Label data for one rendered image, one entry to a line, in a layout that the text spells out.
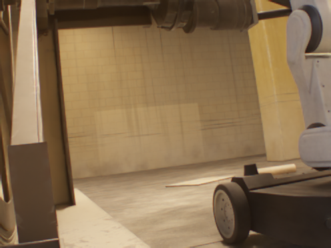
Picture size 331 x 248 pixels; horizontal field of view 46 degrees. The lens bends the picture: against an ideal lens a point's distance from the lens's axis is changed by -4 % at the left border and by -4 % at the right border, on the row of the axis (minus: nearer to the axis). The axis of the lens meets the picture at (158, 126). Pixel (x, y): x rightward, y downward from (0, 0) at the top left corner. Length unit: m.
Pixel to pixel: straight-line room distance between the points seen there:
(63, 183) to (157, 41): 8.92
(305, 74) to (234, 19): 0.46
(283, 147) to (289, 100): 0.71
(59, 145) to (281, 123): 4.78
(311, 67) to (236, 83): 9.48
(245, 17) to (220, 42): 9.20
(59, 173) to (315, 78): 0.89
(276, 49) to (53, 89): 4.96
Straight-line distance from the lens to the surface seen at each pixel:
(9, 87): 2.18
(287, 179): 1.36
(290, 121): 6.01
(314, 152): 1.18
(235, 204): 1.25
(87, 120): 9.46
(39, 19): 1.40
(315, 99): 1.23
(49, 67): 1.45
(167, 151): 9.76
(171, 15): 1.46
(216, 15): 1.54
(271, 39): 6.12
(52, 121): 1.42
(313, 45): 1.20
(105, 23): 1.55
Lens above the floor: 0.32
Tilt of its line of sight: 4 degrees up
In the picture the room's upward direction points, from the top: 7 degrees counter-clockwise
